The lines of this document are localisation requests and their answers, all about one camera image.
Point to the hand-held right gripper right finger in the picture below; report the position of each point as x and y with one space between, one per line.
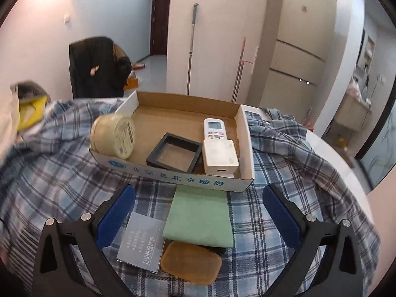
281 219

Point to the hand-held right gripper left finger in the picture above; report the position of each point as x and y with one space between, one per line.
116 216

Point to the grey rectangular box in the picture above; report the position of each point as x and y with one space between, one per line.
139 241

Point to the black square frame case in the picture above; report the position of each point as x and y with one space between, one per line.
167 167

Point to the green cloth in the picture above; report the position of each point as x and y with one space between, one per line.
198 216

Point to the cream round jar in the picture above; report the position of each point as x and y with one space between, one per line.
108 133

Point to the white charger box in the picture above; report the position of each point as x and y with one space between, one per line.
219 156

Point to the shallow cardboard box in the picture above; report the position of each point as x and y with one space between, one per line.
173 120

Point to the white rectangular box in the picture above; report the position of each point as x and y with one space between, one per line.
215 126

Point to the blue plaid cloth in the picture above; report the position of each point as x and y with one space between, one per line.
278 167

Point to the yellow floor object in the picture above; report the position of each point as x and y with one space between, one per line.
340 140

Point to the patterned glass door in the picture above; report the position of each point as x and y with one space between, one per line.
383 148

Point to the beige bathroom vanity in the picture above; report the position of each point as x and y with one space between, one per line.
349 114

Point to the orange box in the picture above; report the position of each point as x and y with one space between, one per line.
133 83

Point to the white plastic bag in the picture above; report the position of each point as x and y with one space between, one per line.
7 120

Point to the pink cloth pile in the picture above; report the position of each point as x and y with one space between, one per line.
355 89

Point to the black jacket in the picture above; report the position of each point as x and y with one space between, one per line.
92 68

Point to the red flat object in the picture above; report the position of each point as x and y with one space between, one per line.
138 66

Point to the beige refrigerator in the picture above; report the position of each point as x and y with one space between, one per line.
297 52

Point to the brown entrance door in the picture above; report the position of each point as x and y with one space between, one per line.
161 21

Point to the white wall conduit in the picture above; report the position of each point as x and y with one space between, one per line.
255 60

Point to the wall niche shelf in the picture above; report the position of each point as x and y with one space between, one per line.
368 55

